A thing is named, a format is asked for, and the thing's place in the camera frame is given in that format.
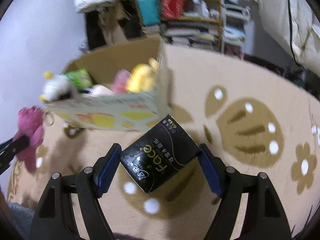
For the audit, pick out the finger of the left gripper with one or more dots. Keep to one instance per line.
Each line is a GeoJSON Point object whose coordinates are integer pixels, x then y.
{"type": "Point", "coordinates": [9, 149]}

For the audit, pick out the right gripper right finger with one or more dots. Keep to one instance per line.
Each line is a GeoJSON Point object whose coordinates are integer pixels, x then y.
{"type": "Point", "coordinates": [265, 217]}

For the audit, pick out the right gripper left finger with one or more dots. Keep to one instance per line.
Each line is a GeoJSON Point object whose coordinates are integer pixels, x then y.
{"type": "Point", "coordinates": [54, 217]}

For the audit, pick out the pink plush bear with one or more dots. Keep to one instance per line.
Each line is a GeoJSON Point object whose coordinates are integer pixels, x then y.
{"type": "Point", "coordinates": [30, 124]}

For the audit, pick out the white fluffy plush toy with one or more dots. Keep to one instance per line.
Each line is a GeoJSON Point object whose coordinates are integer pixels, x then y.
{"type": "Point", "coordinates": [57, 87]}

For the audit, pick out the green tissue pack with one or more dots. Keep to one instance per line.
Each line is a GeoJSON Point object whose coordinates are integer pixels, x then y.
{"type": "Point", "coordinates": [81, 78]}

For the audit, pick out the black Face tissue pack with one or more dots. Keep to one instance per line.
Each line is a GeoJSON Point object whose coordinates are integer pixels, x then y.
{"type": "Point", "coordinates": [159, 154]}

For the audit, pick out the pink tissue roll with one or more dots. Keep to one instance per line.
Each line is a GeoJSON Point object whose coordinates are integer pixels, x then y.
{"type": "Point", "coordinates": [120, 81]}

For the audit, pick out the yellow plush toy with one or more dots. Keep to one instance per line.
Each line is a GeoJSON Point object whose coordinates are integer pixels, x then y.
{"type": "Point", "coordinates": [143, 77]}

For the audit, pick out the beige patterned carpet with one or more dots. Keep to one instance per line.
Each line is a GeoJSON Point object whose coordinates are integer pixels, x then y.
{"type": "Point", "coordinates": [250, 117]}

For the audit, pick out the pale pink plush in box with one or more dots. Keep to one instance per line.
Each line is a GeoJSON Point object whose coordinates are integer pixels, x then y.
{"type": "Point", "coordinates": [100, 90]}

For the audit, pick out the cardboard box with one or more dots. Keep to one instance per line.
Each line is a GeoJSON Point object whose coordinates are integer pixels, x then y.
{"type": "Point", "coordinates": [121, 112]}

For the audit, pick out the beige hanging coat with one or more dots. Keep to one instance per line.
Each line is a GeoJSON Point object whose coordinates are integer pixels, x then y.
{"type": "Point", "coordinates": [109, 18]}

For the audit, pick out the stack of books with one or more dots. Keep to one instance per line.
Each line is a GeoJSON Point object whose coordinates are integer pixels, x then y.
{"type": "Point", "coordinates": [195, 34]}

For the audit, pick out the teal bag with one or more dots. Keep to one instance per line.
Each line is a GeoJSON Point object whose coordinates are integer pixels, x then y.
{"type": "Point", "coordinates": [149, 11]}

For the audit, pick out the white rolling cart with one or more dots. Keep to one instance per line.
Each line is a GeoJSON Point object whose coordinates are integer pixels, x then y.
{"type": "Point", "coordinates": [234, 19]}

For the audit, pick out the wooden shelf unit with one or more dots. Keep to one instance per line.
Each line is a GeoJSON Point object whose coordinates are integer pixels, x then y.
{"type": "Point", "coordinates": [190, 12]}

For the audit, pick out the red patterned bag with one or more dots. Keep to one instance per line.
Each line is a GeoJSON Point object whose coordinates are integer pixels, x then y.
{"type": "Point", "coordinates": [172, 8]}

